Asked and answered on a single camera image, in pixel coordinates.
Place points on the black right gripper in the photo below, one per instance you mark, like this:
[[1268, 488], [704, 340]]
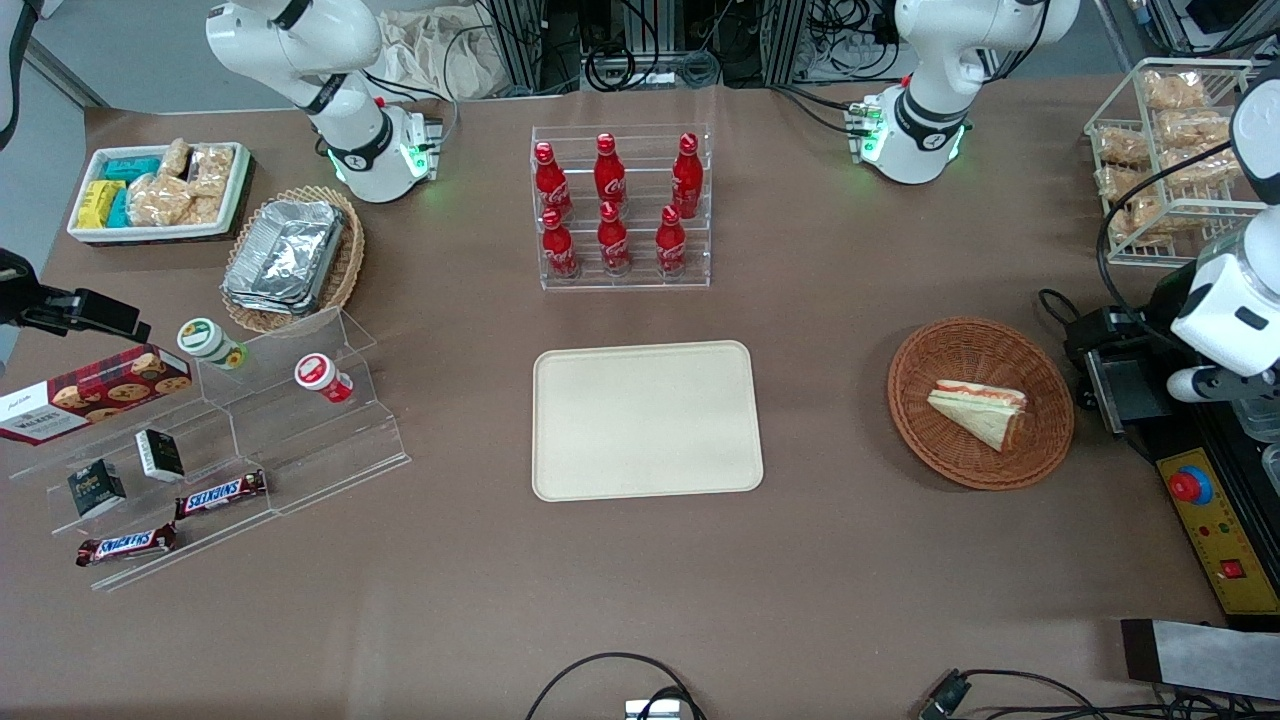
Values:
[[28, 303]]

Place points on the triangular sandwich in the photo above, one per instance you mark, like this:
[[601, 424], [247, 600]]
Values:
[[985, 412]]

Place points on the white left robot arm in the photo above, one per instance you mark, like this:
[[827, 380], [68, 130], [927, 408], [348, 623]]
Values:
[[940, 60]]

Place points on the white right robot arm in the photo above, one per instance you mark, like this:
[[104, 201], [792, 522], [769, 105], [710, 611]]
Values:
[[340, 40]]

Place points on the oval wicker basket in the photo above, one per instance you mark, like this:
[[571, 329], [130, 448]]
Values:
[[345, 265]]

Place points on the beige plastic tray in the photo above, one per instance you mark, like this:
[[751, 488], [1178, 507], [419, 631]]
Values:
[[645, 420]]

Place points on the round brown wicker basket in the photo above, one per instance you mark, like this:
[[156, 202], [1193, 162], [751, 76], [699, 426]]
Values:
[[960, 350]]

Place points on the red cookie box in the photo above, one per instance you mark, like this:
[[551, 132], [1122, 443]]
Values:
[[95, 395]]

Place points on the white rectangular snack bin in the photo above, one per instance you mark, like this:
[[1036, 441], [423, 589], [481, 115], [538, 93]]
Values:
[[150, 233]]

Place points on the green lid yogurt cup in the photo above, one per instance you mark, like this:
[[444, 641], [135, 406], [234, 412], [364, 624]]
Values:
[[205, 340]]

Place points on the teal snack packet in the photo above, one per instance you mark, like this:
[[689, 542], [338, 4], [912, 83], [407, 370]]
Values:
[[119, 208], [132, 168]]

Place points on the yellow snack packet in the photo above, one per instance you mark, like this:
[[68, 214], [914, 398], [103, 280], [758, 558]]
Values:
[[98, 203]]

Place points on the clear rice cracker bag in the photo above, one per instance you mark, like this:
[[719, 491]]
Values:
[[205, 210], [175, 158], [212, 170], [158, 200]]

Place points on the small black box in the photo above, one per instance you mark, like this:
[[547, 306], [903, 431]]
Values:
[[160, 455], [96, 488]]

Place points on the clear acrylic stepped stand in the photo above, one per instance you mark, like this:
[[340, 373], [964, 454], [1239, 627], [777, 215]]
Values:
[[330, 450], [60, 470]]

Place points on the stack of foil trays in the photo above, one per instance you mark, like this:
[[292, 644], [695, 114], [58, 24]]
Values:
[[285, 255]]

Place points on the Snickers chocolate bar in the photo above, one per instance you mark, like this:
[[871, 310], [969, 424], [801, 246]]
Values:
[[220, 494], [125, 545]]

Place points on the red lid yogurt cup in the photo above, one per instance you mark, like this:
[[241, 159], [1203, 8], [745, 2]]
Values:
[[320, 375]]

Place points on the beige cloth bag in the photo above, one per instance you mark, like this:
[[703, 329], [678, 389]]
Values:
[[430, 55]]

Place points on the red cola bottle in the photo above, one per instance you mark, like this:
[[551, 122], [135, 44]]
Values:
[[613, 245], [560, 250], [610, 175], [552, 185], [687, 180], [671, 245]]

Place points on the clear acrylic bottle rack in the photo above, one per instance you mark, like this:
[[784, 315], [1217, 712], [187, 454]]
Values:
[[640, 285]]

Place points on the silver metal connector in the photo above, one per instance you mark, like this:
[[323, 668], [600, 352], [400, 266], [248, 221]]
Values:
[[650, 710]]

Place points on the clear bread packet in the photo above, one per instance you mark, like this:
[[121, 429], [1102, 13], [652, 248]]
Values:
[[1175, 90], [1122, 147], [1125, 183], [1195, 168], [1135, 222], [1192, 128]]

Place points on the red emergency stop button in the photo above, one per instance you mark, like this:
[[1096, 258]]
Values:
[[1190, 485]]

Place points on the black machine with yellow panel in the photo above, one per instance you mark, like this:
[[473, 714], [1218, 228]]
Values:
[[1225, 452]]

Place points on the grey and black pad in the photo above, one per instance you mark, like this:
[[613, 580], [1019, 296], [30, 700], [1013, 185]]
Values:
[[1210, 660]]

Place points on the clear plastic container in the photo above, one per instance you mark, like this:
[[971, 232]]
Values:
[[1262, 420]]

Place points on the aluminium frame post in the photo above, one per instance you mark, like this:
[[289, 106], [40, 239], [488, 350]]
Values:
[[520, 45], [785, 40]]

